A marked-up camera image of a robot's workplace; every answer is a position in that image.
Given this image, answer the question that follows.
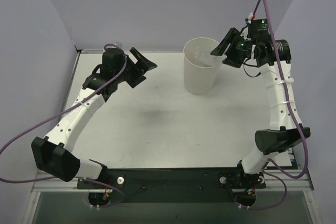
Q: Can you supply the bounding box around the clear unlabelled plastic bottle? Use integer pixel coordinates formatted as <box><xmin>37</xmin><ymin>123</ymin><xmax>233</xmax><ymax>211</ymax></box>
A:
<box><xmin>192</xmin><ymin>50</ymin><xmax>215</xmax><ymax>67</ymax></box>

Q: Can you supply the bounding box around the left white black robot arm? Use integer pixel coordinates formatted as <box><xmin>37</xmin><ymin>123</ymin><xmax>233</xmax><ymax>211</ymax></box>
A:
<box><xmin>31</xmin><ymin>48</ymin><xmax>157</xmax><ymax>188</ymax></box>

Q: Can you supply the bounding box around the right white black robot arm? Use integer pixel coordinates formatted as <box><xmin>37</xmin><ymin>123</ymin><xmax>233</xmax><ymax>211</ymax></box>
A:
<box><xmin>211</xmin><ymin>19</ymin><xmax>311</xmax><ymax>174</ymax></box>

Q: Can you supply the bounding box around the white paper bin cup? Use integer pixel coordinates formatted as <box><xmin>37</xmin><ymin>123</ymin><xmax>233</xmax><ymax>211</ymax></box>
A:
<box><xmin>183</xmin><ymin>37</ymin><xmax>224</xmax><ymax>95</ymax></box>

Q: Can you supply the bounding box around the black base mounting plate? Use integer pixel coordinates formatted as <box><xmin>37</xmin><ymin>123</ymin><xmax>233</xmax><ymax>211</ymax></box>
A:
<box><xmin>77</xmin><ymin>167</ymin><xmax>266</xmax><ymax>205</ymax></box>

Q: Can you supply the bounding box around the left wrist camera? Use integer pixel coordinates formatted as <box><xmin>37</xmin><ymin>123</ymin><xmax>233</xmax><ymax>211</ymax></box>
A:
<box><xmin>115</xmin><ymin>41</ymin><xmax>123</xmax><ymax>49</ymax></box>

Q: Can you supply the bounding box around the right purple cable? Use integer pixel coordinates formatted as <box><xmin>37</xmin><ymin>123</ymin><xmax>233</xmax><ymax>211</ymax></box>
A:
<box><xmin>248</xmin><ymin>0</ymin><xmax>309</xmax><ymax>210</ymax></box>

